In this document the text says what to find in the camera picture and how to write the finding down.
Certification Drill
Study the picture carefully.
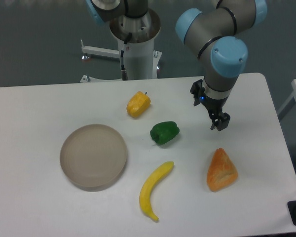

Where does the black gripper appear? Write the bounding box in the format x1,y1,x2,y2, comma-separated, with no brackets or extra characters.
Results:
190,79,230,131

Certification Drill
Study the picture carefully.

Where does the green bell pepper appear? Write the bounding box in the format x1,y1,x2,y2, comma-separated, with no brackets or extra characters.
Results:
150,121,180,145

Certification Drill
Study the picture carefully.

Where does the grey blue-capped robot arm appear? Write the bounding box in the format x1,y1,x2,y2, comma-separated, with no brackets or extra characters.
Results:
86,0,267,131

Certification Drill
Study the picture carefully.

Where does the yellow bell pepper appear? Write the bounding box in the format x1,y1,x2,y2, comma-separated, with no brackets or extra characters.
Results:
126,91,151,118

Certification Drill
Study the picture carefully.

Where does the orange triangular bread pastry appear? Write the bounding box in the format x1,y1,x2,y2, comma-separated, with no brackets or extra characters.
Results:
206,148,238,192

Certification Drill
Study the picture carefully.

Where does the yellow banana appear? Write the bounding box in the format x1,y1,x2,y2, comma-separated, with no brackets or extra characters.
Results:
139,161,175,222

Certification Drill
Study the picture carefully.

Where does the beige round plate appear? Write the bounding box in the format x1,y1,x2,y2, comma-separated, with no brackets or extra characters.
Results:
60,124,128,192

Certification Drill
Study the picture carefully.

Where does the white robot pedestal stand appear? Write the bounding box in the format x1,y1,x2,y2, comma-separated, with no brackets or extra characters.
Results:
81,8,162,80

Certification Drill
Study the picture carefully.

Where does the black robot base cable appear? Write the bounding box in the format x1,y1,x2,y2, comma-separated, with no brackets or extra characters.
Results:
120,32,133,81

